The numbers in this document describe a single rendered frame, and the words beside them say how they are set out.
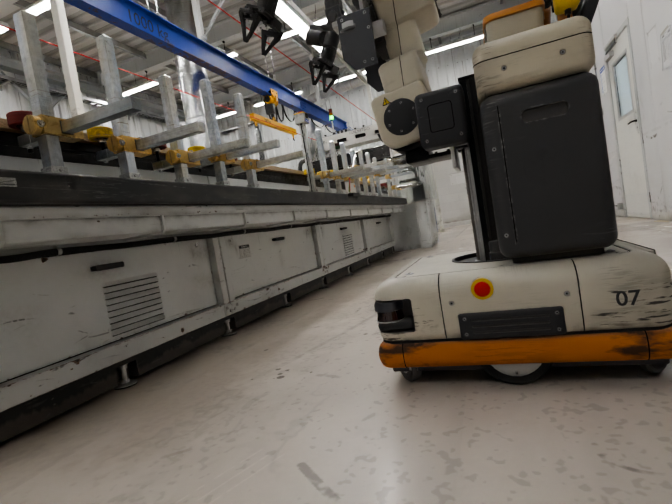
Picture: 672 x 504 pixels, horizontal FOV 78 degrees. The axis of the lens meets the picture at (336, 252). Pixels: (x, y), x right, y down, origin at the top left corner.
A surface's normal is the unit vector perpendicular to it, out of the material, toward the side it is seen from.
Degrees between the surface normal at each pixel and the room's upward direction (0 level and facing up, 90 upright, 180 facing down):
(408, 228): 90
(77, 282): 90
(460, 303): 90
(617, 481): 0
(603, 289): 90
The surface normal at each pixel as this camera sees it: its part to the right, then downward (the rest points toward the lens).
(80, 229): 0.92, -0.13
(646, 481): -0.16, -0.99
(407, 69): -0.35, 0.11
